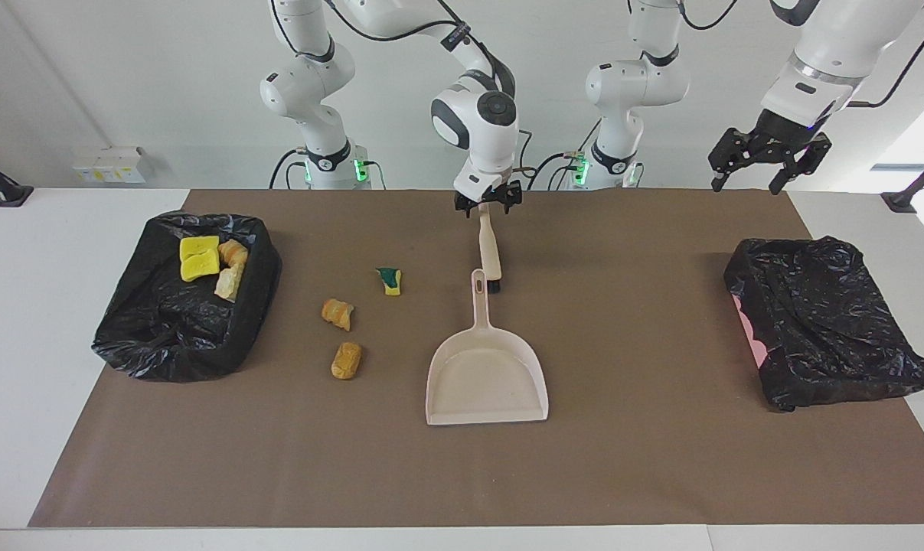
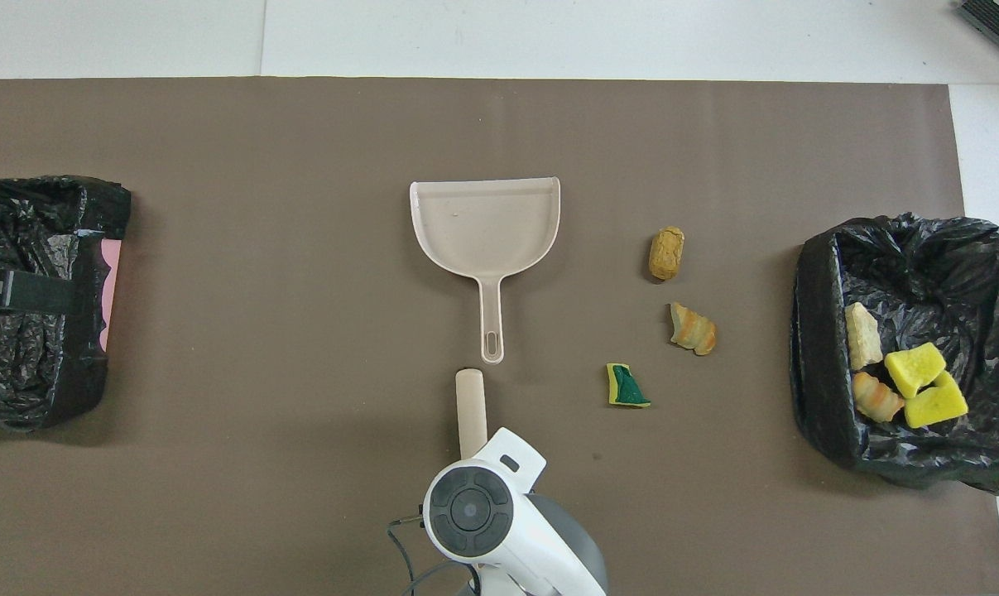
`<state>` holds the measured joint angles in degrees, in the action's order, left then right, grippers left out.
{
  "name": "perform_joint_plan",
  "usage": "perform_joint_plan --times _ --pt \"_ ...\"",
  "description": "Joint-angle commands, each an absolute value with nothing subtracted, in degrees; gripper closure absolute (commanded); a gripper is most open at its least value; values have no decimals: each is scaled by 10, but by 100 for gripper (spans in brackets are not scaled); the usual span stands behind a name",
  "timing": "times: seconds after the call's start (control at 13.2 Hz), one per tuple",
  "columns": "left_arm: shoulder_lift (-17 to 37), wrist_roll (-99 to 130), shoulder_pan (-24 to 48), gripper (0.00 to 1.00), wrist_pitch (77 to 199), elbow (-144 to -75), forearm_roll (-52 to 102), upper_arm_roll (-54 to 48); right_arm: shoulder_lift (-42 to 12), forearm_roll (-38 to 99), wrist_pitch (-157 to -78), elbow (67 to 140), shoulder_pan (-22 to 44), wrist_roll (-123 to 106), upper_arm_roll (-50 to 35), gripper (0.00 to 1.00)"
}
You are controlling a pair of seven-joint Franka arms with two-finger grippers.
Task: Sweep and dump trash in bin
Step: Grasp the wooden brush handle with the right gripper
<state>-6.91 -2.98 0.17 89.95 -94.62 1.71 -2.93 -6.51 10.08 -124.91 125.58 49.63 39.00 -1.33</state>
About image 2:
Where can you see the beige plastic dustpan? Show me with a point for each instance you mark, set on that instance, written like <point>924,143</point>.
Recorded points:
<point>487,228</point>

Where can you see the tan striped croissant piece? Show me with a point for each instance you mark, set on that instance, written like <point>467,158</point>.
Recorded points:
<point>695,331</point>

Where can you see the brown bread roll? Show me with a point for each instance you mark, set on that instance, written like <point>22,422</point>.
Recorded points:
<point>666,253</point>

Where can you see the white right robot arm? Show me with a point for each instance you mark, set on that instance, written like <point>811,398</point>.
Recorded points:
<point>532,546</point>

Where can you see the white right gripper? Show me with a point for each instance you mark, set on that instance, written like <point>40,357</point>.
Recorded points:
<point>516,459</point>

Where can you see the orange striped croissant piece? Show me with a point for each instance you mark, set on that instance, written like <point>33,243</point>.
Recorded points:
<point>877,399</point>

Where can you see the green and yellow sponge piece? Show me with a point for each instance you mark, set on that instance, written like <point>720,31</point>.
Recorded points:
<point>627,389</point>

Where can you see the beige hand brush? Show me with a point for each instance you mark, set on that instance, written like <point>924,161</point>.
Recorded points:
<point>470,406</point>

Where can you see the pale bread piece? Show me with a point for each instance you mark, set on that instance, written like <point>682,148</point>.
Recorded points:
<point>863,335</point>

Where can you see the brown paper table mat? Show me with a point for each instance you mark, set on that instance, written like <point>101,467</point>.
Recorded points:
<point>218,132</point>

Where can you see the pink bin with black bag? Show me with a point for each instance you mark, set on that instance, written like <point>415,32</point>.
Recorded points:
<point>19,223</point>

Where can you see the bin covered by black bag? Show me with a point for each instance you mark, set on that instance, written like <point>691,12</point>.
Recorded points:
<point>822,389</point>

